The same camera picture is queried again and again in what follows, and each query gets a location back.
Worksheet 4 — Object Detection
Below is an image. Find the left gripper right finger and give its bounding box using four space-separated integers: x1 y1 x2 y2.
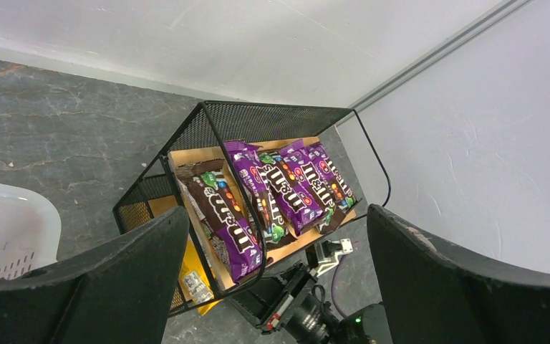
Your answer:
367 204 550 343

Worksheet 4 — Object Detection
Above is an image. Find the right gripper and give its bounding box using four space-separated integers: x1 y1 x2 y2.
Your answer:
229 262 347 343

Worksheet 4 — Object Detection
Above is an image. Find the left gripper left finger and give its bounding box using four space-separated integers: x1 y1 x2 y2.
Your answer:
0 207 190 343

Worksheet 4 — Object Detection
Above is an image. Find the yellow candy bag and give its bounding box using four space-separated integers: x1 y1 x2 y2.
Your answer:
178 236 220 316

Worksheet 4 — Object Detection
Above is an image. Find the purple candy bag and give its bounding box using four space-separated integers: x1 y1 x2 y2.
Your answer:
175 159 263 284
279 139 340 221
307 143 357 212
224 140 294 251
259 151 324 237

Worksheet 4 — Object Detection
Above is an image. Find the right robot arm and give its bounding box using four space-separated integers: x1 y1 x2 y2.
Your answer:
229 263 392 343

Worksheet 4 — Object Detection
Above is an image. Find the dark candy bag underneath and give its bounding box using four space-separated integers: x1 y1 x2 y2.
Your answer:
317 207 346 235

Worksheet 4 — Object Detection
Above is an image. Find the white plastic basket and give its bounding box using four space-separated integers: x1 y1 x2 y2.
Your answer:
0 183 62 280

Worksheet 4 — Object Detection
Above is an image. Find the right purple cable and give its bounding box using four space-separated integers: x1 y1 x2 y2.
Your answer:
329 256 352 320

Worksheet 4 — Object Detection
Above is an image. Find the black wire wooden shelf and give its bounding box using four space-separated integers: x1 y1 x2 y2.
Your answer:
112 100 392 318

